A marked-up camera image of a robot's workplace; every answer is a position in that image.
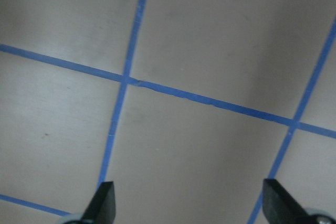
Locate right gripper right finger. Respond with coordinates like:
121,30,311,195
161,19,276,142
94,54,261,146
262,178,309,224

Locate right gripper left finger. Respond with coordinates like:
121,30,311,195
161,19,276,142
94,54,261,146
80,181,116,224

